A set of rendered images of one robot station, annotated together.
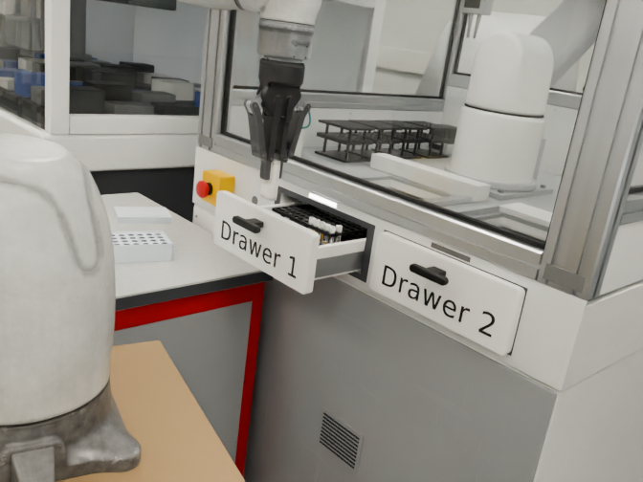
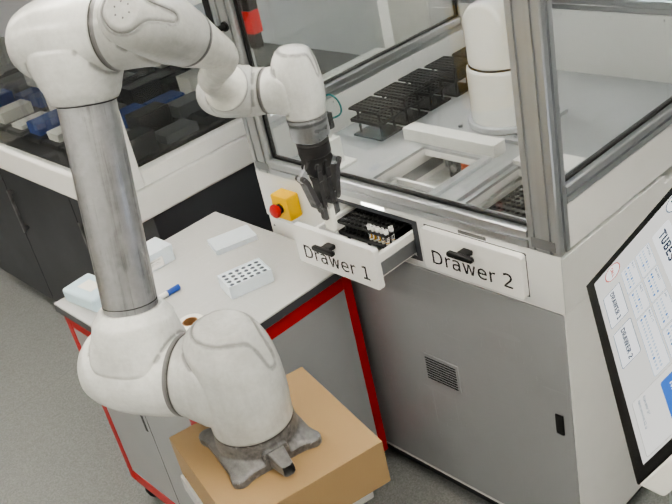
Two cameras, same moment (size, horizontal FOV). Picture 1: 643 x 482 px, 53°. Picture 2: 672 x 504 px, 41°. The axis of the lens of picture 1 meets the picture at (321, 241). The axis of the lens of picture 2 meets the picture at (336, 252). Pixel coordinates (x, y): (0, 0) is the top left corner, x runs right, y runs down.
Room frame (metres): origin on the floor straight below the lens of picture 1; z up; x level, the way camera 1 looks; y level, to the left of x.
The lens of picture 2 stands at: (-0.75, -0.12, 1.95)
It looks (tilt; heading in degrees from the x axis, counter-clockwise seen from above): 29 degrees down; 7
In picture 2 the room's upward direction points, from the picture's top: 13 degrees counter-clockwise
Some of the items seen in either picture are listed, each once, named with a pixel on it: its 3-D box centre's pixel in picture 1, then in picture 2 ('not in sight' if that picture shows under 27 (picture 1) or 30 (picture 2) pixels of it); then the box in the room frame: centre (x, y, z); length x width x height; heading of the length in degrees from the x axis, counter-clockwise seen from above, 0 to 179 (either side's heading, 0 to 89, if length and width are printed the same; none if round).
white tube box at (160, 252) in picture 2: not in sight; (147, 257); (1.45, 0.68, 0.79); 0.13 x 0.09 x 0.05; 133
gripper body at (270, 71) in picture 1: (279, 87); (315, 156); (1.10, 0.10, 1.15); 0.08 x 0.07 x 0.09; 134
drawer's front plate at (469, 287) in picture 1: (439, 288); (472, 260); (1.01, -0.20, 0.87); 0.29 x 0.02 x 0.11; 44
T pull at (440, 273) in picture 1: (432, 273); (463, 254); (0.99, -0.19, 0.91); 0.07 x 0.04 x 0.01; 44
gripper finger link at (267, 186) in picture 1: (268, 179); (328, 217); (1.10, 0.11, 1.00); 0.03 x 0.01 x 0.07; 44
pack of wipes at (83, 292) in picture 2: not in sight; (92, 292); (1.32, 0.82, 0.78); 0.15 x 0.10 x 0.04; 50
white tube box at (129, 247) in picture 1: (138, 246); (245, 278); (1.26, 0.38, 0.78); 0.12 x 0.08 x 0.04; 119
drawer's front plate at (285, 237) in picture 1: (261, 238); (337, 254); (1.14, 0.11, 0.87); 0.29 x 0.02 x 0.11; 44
